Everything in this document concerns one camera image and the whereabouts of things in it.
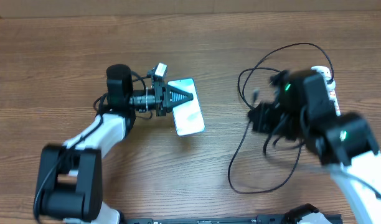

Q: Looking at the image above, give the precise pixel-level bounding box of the Samsung Galaxy smartphone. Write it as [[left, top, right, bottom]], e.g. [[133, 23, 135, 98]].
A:
[[168, 78, 205, 136]]

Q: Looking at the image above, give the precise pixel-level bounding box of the black USB charging cable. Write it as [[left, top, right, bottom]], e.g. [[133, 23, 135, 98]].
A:
[[227, 42, 335, 195]]

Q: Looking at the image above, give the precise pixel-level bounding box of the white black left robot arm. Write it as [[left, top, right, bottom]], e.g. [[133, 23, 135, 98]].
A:
[[33, 63, 199, 223]]

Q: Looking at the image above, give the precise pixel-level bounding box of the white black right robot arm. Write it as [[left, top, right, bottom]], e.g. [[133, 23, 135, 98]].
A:
[[248, 69, 381, 223]]

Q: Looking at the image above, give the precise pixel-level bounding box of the white charger plug adapter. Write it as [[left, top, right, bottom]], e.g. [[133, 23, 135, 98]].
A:
[[326, 78, 336, 92]]

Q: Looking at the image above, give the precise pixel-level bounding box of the white power strip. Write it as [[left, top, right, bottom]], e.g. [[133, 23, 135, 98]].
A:
[[311, 65, 341, 116]]

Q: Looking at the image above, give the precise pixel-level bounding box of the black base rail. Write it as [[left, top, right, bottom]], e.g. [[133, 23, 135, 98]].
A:
[[124, 203, 343, 224]]

